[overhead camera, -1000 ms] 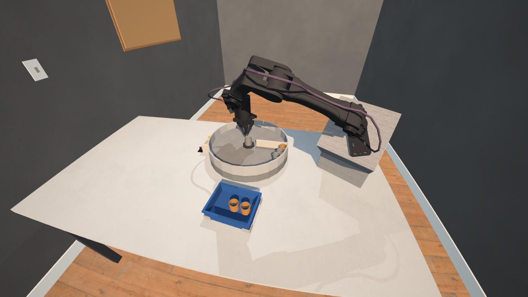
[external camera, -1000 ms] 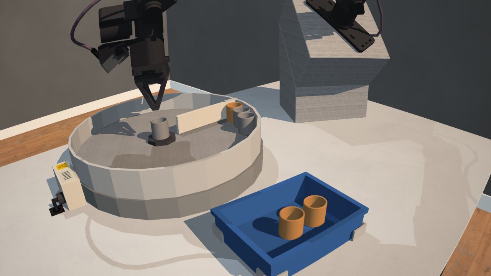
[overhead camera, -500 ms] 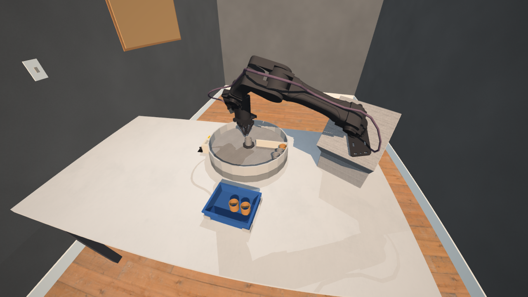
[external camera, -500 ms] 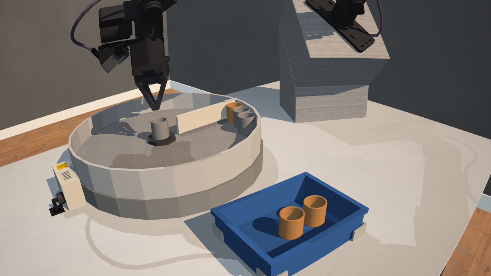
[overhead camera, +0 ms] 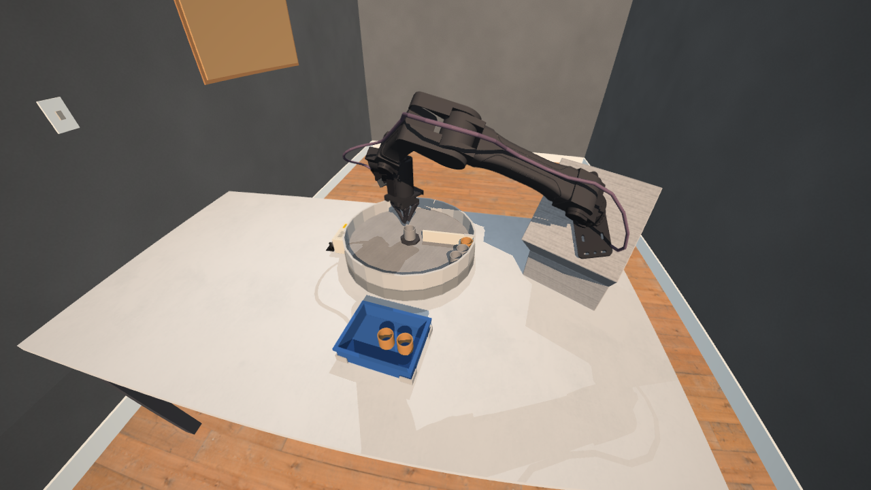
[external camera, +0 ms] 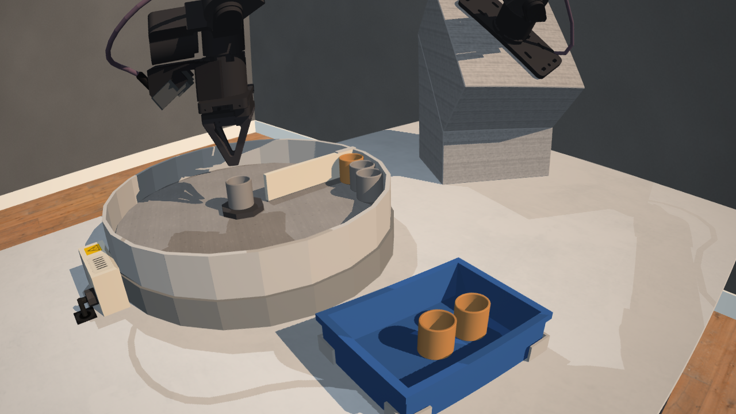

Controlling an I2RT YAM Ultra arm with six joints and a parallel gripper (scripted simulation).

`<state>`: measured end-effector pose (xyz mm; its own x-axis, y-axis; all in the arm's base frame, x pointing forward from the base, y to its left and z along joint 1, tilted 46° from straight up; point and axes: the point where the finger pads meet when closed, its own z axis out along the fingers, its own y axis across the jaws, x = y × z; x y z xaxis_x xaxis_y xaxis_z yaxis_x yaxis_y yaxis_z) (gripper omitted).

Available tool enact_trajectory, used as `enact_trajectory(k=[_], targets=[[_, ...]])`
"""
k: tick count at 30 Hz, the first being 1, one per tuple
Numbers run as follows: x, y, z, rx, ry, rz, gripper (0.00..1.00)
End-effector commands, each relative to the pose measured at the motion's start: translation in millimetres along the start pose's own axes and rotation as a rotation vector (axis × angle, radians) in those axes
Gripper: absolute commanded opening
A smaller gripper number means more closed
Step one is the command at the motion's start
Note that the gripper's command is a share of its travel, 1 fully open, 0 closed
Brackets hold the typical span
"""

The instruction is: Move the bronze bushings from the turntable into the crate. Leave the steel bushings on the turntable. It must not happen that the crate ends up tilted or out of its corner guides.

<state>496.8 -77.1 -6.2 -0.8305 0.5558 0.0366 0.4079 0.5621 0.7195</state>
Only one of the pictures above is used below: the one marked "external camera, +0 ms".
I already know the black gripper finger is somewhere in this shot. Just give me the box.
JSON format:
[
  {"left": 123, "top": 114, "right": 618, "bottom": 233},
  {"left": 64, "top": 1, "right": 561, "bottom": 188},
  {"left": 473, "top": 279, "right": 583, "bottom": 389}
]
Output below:
[
  {"left": 202, "top": 112, "right": 253, "bottom": 166},
  {"left": 217, "top": 106, "right": 255, "bottom": 155}
]

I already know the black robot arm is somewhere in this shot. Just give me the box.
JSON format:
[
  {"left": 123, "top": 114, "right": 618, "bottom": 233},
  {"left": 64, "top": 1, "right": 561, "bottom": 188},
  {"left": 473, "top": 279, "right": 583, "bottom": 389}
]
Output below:
[{"left": 147, "top": 0, "right": 562, "bottom": 110}]

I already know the blue open crate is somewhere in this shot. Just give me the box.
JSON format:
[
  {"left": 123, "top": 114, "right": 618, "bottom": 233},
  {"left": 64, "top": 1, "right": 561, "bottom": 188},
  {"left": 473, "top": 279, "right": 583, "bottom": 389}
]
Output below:
[{"left": 315, "top": 257, "right": 553, "bottom": 414}]

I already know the bronze bushing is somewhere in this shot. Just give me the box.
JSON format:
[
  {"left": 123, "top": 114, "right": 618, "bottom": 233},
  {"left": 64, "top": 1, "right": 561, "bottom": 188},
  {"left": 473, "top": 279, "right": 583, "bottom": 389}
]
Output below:
[
  {"left": 339, "top": 154, "right": 364, "bottom": 185},
  {"left": 417, "top": 309, "right": 457, "bottom": 360},
  {"left": 454, "top": 293, "right": 490, "bottom": 341}
]

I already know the grey hollow cylinder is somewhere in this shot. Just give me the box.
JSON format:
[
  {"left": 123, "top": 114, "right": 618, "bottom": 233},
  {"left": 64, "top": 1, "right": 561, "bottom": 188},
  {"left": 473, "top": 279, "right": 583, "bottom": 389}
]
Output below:
[
  {"left": 225, "top": 175, "right": 254, "bottom": 210},
  {"left": 356, "top": 168, "right": 383, "bottom": 202},
  {"left": 349, "top": 160, "right": 375, "bottom": 192}
]

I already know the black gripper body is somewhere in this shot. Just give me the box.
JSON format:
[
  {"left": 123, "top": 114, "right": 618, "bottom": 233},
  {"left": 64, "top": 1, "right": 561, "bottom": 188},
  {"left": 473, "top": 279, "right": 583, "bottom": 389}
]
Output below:
[{"left": 198, "top": 51, "right": 255, "bottom": 120}]

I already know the beige round turntable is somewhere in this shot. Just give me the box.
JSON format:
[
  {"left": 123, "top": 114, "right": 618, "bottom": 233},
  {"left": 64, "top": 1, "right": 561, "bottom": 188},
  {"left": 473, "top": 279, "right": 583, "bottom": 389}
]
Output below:
[{"left": 74, "top": 139, "right": 394, "bottom": 330}]

